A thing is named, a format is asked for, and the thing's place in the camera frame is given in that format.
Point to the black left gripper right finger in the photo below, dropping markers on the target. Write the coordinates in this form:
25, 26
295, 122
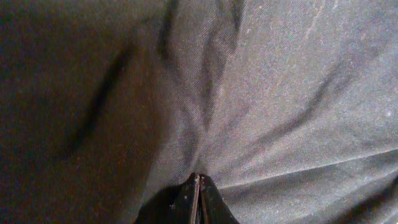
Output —
212, 208

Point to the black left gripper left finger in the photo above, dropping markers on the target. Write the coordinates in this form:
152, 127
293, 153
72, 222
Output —
185, 202

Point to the black shorts with mesh lining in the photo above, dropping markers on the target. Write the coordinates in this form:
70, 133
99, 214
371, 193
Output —
107, 108

